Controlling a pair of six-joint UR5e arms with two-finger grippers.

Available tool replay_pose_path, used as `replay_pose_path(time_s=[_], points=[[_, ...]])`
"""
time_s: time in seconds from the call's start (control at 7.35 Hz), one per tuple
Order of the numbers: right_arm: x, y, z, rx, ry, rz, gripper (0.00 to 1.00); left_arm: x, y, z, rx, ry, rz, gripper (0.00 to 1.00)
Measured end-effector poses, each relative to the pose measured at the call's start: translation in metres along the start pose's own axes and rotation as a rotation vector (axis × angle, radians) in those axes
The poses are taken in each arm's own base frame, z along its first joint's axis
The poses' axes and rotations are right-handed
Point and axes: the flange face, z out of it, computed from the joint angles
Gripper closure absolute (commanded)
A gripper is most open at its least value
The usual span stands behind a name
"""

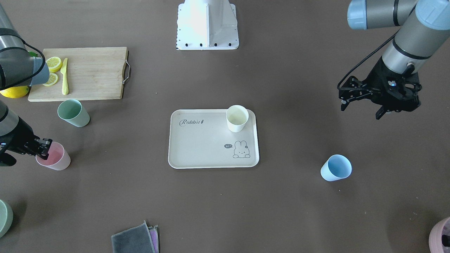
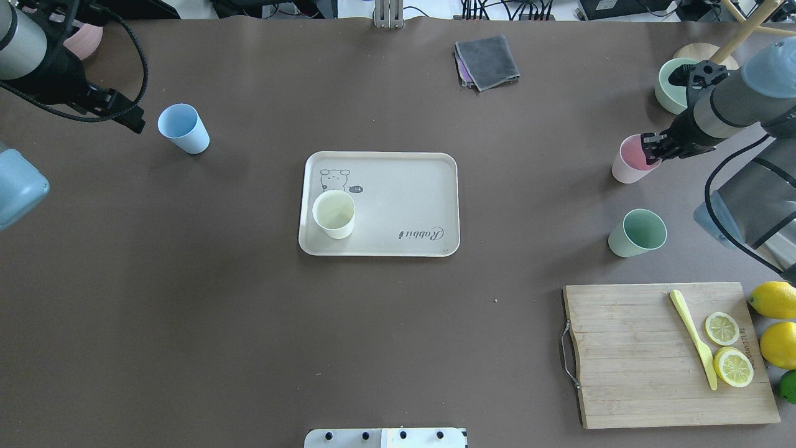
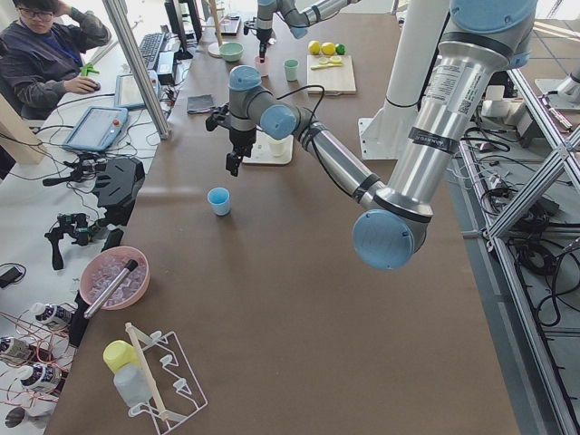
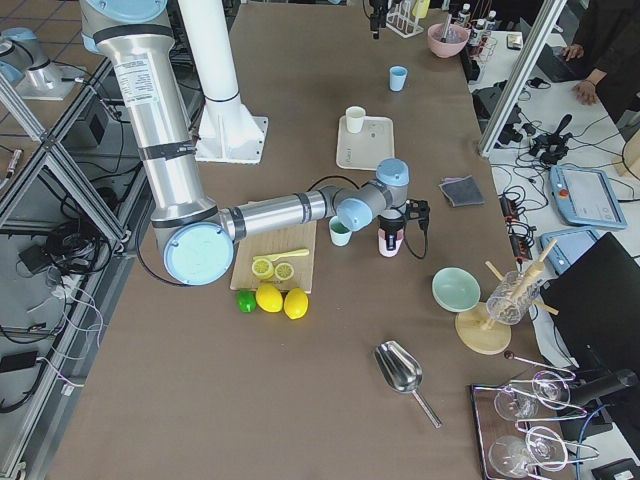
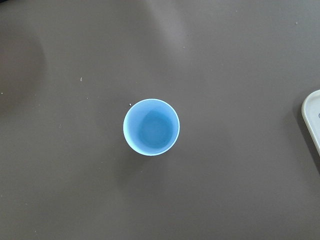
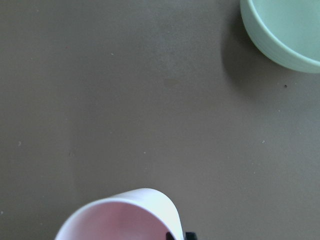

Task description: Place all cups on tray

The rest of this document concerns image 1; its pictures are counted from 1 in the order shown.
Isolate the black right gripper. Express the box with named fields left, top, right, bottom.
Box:
left=0, top=118, right=52, bottom=167

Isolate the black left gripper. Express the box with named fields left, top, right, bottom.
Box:
left=338, top=58, right=422, bottom=120

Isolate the pink cup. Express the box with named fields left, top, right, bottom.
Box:
left=35, top=141, right=71, bottom=171

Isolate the green cup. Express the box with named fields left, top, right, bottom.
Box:
left=57, top=99, right=90, bottom=128

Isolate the blue cup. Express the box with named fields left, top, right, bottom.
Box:
left=320, top=154, right=353, bottom=181

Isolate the cream white cup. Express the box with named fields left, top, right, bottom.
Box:
left=226, top=105, right=249, bottom=132

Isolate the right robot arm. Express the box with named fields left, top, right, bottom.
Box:
left=0, top=7, right=53, bottom=166

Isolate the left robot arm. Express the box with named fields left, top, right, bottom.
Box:
left=337, top=0, right=450, bottom=119

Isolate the beige rabbit tray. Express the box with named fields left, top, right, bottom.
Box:
left=168, top=109, right=260, bottom=169

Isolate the yellow plastic knife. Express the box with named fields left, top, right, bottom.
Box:
left=60, top=58, right=69, bottom=96

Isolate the yellow lemon front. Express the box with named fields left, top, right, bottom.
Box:
left=0, top=86, right=30, bottom=99

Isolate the green bowl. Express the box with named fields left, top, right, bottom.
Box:
left=0, top=200, right=13, bottom=237

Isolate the lemon slice lower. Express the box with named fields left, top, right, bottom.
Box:
left=43, top=73, right=58, bottom=87

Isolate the lemon slice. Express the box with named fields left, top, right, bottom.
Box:
left=43, top=73, right=58, bottom=87
left=46, top=57, right=63, bottom=73

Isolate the lemon slice upper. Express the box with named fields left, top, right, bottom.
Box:
left=46, top=57, right=63, bottom=73

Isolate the green lime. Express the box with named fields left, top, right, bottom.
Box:
left=28, top=51, right=39, bottom=57

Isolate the grey cloth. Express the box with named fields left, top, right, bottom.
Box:
left=111, top=222, right=153, bottom=253

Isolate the purple cloth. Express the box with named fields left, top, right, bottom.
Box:
left=148, top=225, right=160, bottom=253

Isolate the pink bowl with ice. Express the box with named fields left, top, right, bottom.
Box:
left=429, top=217, right=450, bottom=253

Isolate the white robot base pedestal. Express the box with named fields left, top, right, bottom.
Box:
left=176, top=0, right=239, bottom=50

